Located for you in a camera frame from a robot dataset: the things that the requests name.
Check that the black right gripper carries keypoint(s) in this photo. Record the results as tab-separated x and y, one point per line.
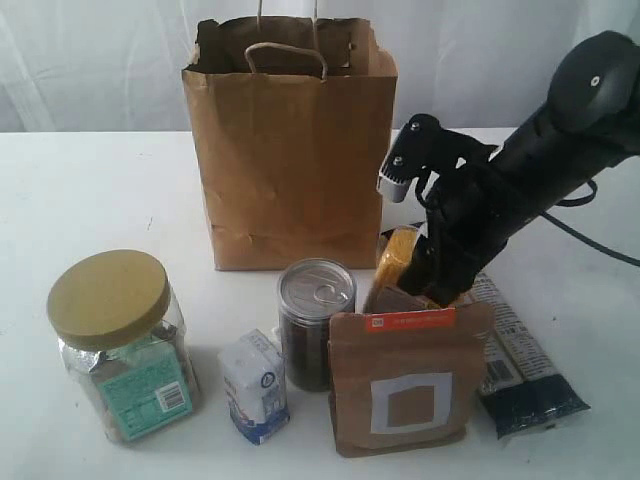
454	202

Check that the yellow and brown snack box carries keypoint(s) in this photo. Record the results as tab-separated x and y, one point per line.
395	270

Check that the dark can with metal lid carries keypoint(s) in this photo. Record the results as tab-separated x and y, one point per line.
310	292

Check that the clear jar with yellow lid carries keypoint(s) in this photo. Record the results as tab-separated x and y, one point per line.
121	337

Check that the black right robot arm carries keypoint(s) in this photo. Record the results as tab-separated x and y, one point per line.
589	122

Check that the brown paper bag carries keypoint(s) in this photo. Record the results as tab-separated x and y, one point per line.
291	119

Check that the brown kraft stand-up pouch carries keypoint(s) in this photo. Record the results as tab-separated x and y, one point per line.
406	380

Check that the long dark noodle package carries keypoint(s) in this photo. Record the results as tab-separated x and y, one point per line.
523	390

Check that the small white and blue packet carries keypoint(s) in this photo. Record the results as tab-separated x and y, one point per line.
254	378

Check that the white backdrop curtain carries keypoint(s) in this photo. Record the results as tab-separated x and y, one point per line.
115	65

